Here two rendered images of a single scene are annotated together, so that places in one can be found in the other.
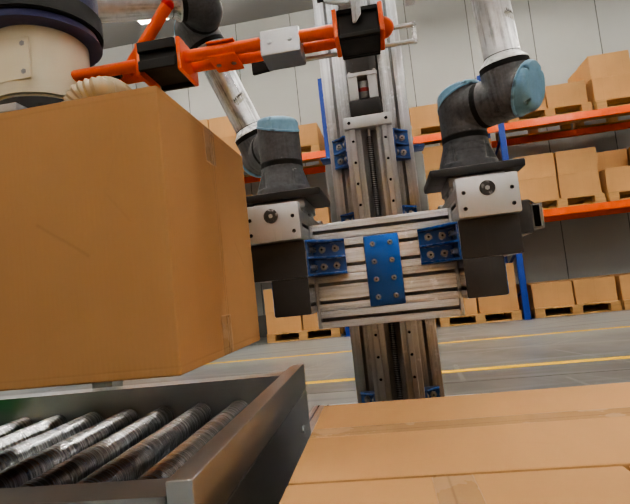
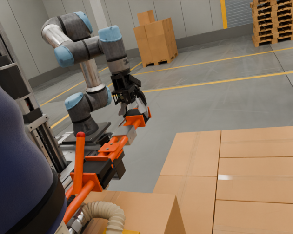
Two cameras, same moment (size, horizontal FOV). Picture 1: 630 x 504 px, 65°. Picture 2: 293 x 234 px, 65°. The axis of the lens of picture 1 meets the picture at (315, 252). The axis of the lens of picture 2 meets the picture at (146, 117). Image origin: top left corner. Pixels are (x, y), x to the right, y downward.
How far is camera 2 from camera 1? 1.18 m
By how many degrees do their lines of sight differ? 75
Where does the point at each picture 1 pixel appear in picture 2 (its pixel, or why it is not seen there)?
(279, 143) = not seen: hidden behind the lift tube
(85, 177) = not seen: outside the picture
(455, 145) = (86, 123)
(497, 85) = (101, 98)
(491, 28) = (95, 75)
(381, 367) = not seen: hidden behind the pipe
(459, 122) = (85, 113)
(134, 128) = (177, 218)
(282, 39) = (132, 133)
